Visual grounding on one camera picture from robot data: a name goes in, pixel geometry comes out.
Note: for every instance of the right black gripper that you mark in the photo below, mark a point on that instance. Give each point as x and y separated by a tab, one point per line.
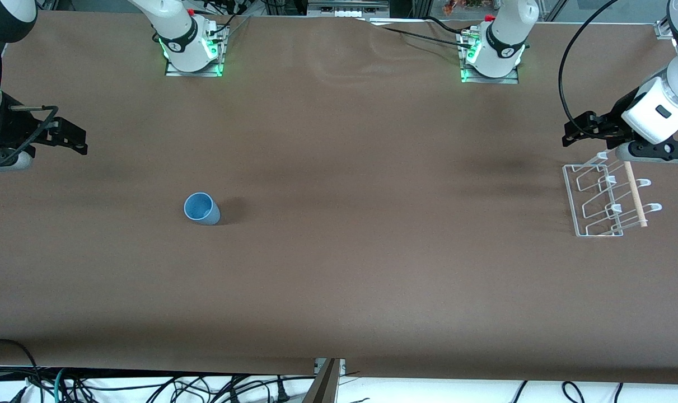
4	131

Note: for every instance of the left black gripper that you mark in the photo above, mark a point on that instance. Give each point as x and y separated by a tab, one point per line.
617	118

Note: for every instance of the blue plastic cup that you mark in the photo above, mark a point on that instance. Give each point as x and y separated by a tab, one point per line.
201	208

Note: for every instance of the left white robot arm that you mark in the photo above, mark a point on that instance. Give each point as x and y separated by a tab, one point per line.
504	39

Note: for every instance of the wooden rack rod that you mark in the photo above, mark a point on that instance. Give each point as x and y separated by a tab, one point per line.
635	193

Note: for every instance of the brown table cloth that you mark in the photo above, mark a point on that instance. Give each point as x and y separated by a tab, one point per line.
338	168

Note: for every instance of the white connector strip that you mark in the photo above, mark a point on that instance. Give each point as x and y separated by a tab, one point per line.
347	10

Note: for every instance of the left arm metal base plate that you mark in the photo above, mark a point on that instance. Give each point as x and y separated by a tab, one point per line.
506	80

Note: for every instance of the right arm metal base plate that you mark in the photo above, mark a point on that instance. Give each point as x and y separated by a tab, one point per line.
176	73

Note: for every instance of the aluminium frame post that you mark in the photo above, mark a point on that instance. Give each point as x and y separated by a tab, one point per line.
325	386

